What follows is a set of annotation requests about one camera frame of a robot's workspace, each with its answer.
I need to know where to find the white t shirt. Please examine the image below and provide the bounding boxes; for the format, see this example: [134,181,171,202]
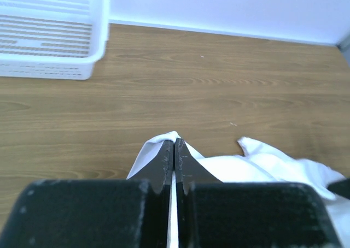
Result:
[126,131,350,248]

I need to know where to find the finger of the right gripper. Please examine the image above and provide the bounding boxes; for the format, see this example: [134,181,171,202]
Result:
[327,178,350,199]

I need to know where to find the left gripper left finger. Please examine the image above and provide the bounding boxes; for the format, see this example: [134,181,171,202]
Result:
[1,140,174,247]

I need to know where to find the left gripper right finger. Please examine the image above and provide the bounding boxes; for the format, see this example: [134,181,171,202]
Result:
[174,139,342,247]

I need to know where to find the white plastic basket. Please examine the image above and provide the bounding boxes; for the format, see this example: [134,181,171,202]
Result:
[1,0,110,80]

